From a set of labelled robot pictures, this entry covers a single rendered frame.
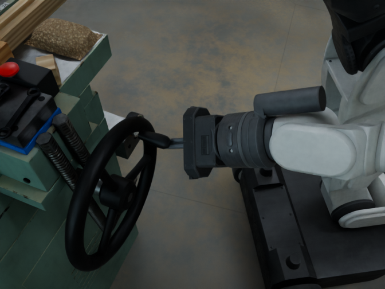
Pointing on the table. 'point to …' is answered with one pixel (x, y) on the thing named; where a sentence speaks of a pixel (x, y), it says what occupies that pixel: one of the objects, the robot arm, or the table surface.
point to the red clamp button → (8, 69)
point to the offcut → (47, 61)
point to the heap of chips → (63, 38)
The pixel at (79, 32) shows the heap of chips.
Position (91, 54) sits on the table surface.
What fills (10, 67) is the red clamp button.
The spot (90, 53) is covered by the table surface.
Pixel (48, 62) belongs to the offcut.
